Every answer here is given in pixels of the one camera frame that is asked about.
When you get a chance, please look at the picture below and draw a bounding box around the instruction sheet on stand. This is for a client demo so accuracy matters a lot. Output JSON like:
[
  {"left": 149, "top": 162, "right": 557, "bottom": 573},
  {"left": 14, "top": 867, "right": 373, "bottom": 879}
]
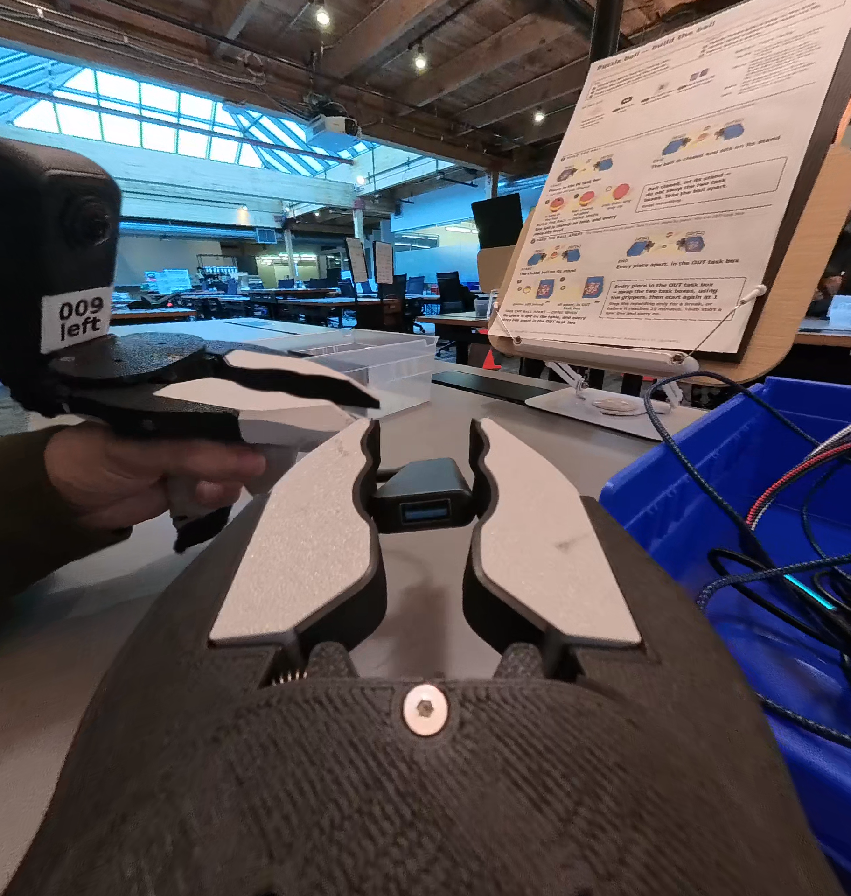
[{"left": 478, "top": 0, "right": 851, "bottom": 442}]

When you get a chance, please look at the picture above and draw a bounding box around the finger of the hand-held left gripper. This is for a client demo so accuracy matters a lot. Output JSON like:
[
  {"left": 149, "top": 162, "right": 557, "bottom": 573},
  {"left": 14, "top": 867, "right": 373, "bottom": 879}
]
[
  {"left": 153, "top": 380, "right": 360, "bottom": 425},
  {"left": 223, "top": 348, "right": 382, "bottom": 411}
]

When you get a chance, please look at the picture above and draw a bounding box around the black monitor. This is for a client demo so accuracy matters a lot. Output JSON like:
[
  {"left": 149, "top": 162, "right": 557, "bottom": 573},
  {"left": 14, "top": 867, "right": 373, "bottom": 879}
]
[{"left": 471, "top": 194, "right": 524, "bottom": 250}]

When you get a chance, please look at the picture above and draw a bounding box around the black cable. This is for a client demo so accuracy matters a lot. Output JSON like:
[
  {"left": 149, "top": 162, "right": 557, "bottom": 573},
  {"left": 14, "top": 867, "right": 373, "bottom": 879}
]
[{"left": 705, "top": 378, "right": 851, "bottom": 687}]

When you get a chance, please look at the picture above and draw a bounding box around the blue plastic bin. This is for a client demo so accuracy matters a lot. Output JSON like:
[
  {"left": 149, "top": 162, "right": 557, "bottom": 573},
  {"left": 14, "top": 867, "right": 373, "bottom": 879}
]
[{"left": 599, "top": 376, "right": 851, "bottom": 896}]

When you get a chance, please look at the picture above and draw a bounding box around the clear plastic bin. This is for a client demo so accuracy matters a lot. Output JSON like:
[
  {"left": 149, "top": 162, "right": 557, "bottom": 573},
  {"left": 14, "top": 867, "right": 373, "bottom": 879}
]
[{"left": 279, "top": 329, "right": 440, "bottom": 417}]

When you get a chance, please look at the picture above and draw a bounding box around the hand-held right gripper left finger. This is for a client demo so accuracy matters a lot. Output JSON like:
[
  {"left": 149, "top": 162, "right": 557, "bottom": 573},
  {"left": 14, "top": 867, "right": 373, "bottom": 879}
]
[{"left": 207, "top": 419, "right": 388, "bottom": 673}]

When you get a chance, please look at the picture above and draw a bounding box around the teal striped cable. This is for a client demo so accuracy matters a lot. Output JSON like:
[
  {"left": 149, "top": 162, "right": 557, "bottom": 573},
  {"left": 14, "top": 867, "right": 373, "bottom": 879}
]
[{"left": 782, "top": 570, "right": 836, "bottom": 613}]

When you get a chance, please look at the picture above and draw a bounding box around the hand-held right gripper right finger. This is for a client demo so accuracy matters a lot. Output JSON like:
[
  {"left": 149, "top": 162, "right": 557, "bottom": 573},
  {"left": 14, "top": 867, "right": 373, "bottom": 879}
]
[{"left": 462, "top": 419, "right": 642, "bottom": 662}]

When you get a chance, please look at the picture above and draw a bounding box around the ceiling projector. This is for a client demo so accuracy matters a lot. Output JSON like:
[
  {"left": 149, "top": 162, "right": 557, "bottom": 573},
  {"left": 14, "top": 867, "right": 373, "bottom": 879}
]
[{"left": 305, "top": 112, "right": 362, "bottom": 151}]

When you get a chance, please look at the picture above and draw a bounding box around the grey desk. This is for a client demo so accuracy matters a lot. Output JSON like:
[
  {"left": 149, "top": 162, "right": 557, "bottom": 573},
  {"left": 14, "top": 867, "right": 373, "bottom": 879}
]
[{"left": 0, "top": 318, "right": 685, "bottom": 792}]

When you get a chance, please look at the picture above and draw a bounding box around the printed instruction sheet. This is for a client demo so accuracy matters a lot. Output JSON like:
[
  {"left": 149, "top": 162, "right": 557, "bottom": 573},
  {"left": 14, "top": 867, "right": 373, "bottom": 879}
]
[{"left": 487, "top": 0, "right": 851, "bottom": 354}]

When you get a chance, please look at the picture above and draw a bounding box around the person's left hand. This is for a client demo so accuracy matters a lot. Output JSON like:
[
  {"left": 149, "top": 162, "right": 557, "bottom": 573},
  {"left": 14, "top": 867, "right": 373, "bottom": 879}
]
[{"left": 44, "top": 420, "right": 269, "bottom": 531}]

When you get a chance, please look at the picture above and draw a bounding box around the black USB adapter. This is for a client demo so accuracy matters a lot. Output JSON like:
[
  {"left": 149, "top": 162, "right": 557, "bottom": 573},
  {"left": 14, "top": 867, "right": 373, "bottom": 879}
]
[{"left": 370, "top": 458, "right": 479, "bottom": 534}]

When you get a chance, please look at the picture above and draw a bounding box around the red striped cable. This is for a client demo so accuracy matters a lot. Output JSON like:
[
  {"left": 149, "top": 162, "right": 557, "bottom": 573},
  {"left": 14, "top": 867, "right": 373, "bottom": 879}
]
[{"left": 746, "top": 434, "right": 851, "bottom": 534}]

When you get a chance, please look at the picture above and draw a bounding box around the white braided cable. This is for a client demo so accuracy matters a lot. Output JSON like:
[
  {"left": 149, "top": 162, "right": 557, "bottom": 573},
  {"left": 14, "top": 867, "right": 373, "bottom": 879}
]
[{"left": 814, "top": 409, "right": 851, "bottom": 456}]

